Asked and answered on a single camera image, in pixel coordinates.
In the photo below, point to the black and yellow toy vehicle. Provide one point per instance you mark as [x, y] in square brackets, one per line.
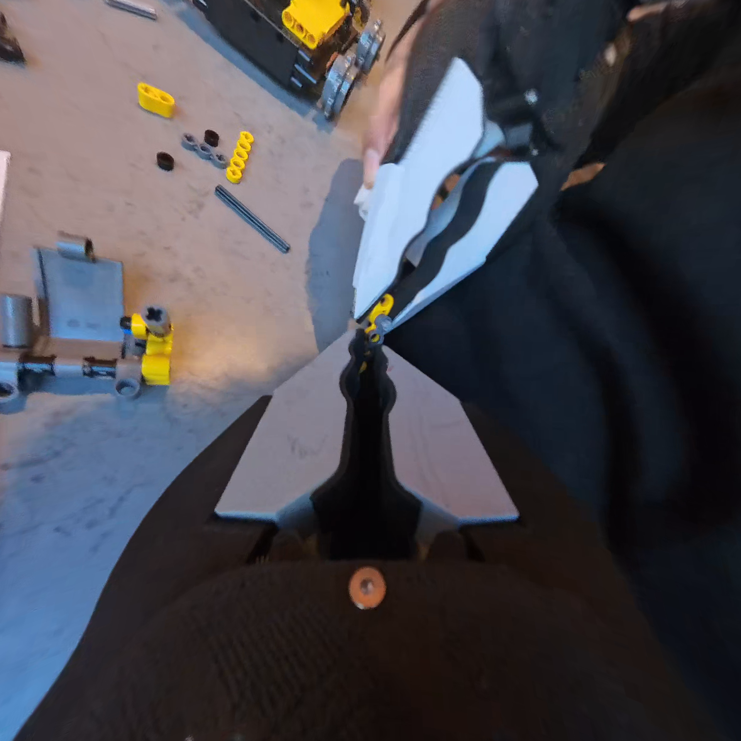
[312, 20]

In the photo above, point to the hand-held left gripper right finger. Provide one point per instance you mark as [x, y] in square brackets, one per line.
[451, 457]

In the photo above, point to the small yellow axle connector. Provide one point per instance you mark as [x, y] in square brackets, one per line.
[384, 304]

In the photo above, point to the long black axle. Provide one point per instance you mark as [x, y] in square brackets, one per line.
[252, 219]

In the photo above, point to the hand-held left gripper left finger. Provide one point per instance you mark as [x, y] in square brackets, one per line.
[283, 451]

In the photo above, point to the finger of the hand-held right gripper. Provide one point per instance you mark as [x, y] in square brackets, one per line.
[498, 220]
[428, 139]

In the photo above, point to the dark brick piece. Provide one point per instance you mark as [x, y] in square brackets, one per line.
[10, 46]

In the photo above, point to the person's right hand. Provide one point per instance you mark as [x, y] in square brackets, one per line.
[385, 127]

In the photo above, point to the grey brick rod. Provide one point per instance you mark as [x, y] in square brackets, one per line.
[130, 7]

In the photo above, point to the grey desk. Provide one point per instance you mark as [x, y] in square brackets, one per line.
[87, 492]

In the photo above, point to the grey and yellow brick subassembly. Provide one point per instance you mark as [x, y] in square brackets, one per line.
[81, 289]

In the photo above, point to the yellow two-hole beam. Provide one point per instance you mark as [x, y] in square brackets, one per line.
[155, 99]

